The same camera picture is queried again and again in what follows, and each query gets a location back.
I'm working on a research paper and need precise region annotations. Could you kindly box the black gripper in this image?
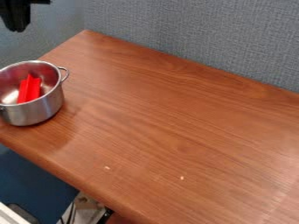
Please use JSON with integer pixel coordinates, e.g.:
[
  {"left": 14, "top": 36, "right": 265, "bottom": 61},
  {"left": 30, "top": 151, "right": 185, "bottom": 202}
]
[{"left": 0, "top": 0, "right": 52, "bottom": 32}]

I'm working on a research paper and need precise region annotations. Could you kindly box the red rectangular block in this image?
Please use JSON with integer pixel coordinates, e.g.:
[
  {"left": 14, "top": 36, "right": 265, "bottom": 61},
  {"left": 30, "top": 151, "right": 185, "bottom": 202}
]
[{"left": 17, "top": 74, "right": 41, "bottom": 103}]

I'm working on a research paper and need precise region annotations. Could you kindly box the stainless steel pot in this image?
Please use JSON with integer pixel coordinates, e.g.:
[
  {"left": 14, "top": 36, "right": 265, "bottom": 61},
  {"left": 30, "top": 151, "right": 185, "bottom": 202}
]
[{"left": 0, "top": 60, "right": 70, "bottom": 126}]

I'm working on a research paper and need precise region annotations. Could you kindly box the white object at corner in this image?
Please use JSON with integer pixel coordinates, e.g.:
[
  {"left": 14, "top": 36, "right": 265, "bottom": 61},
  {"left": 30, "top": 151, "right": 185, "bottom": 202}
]
[{"left": 0, "top": 202, "right": 25, "bottom": 224}]

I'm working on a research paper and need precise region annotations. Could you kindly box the metal table leg frame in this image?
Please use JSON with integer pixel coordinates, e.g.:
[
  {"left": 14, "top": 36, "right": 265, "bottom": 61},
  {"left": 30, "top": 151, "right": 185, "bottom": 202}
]
[{"left": 57, "top": 192, "right": 113, "bottom": 224}]

